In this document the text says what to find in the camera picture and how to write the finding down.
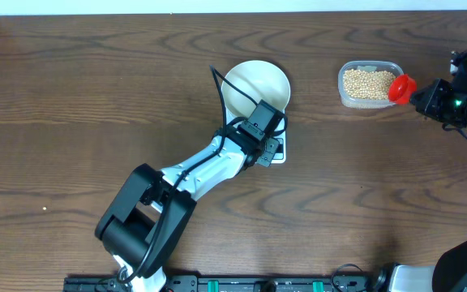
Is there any clear plastic food container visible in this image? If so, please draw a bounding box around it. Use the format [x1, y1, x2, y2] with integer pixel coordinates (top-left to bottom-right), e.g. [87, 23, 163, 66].
[337, 61, 404, 110]

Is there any white digital kitchen scale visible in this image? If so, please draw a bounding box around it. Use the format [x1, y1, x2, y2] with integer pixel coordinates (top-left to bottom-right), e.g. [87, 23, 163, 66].
[226, 109, 287, 165]

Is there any red plastic measuring scoop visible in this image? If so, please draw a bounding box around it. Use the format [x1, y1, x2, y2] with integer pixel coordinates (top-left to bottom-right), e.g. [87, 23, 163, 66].
[388, 74, 417, 105]

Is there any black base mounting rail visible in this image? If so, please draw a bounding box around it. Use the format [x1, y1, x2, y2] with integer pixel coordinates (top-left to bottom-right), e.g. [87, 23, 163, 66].
[62, 275, 373, 292]

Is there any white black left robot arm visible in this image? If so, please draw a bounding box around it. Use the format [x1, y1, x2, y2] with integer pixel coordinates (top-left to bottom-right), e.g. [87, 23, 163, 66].
[95, 118, 284, 291]

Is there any pile of soybeans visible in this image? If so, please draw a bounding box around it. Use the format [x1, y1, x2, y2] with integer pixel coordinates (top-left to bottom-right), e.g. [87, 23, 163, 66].
[342, 69, 396, 100]

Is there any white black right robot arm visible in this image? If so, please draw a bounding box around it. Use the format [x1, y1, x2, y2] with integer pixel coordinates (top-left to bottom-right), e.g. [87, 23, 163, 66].
[377, 49, 467, 291]

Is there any white round bowl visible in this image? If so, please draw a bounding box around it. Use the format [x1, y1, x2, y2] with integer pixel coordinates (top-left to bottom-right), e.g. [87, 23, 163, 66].
[221, 60, 291, 118]

